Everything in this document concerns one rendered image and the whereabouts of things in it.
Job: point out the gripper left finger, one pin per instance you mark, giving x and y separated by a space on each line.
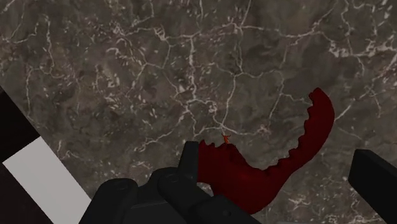
186 183

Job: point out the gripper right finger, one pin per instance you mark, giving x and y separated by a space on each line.
375 180

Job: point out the dark red toothed curved tool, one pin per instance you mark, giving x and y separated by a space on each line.
248 183

